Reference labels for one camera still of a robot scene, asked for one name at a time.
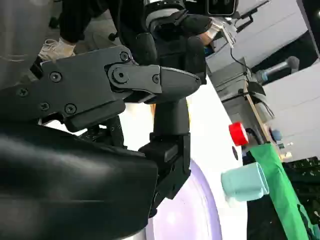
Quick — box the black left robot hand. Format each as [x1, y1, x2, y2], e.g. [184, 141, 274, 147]
[135, 13, 214, 85]

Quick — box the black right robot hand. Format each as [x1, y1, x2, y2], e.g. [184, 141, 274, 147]
[0, 46, 202, 240]

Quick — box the grey machine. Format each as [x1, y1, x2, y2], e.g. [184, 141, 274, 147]
[206, 56, 276, 127]

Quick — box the grey foam-tipped microphone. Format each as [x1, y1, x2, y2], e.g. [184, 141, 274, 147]
[254, 55, 301, 84]

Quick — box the wooden stick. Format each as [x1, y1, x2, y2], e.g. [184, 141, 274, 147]
[242, 81, 273, 145]

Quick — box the red round button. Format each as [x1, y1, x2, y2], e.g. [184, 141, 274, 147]
[228, 121, 250, 147]

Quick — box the lilac plate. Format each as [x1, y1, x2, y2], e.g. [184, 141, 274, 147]
[146, 158, 224, 240]

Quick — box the grey robot torso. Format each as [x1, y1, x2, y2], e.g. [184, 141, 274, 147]
[0, 0, 63, 89]

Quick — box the pale green mug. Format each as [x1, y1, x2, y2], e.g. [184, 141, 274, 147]
[220, 161, 270, 208]

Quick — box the green cloth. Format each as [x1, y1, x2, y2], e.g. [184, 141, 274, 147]
[248, 141, 316, 240]

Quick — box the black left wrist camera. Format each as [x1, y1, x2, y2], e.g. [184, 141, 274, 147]
[206, 0, 254, 29]

